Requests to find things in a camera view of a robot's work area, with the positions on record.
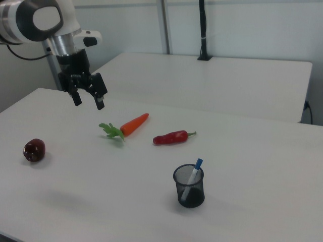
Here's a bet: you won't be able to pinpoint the dark red toy apple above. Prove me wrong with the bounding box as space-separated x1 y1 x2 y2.
23 138 46 162

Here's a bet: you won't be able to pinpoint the black mesh pen cup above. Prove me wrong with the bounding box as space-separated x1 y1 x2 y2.
173 163 205 209

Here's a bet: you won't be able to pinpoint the orange toy carrot green leaves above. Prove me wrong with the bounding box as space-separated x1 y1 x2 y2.
98 112 150 142

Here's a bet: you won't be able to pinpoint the white marker with blue cap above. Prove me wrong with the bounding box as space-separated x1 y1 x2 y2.
181 158 204 200

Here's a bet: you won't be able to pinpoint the black camera pole with base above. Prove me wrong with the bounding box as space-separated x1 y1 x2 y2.
197 0 212 62

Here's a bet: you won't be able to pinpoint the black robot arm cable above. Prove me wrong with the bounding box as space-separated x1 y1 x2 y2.
7 44 52 61

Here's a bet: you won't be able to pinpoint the black hanging wall cable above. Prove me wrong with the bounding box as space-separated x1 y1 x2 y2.
304 100 314 125

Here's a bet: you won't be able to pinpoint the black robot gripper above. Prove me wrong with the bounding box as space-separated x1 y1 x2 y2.
56 49 109 110

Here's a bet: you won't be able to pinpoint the red toy chili pepper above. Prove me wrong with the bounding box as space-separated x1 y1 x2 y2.
152 130 197 146

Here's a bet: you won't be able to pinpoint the grey partition post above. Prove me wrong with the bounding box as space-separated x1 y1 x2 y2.
160 0 173 55

